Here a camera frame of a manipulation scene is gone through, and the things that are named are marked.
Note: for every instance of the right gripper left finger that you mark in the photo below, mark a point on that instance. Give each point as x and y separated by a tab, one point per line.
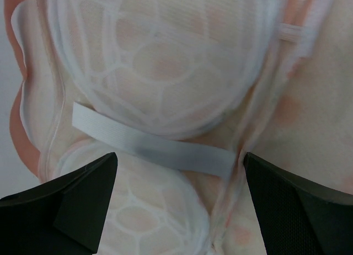
63	216

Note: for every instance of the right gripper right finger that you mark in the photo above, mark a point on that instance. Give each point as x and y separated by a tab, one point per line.
297	215

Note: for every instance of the floral mesh laundry bag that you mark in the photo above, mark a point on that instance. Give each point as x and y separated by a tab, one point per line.
181	91

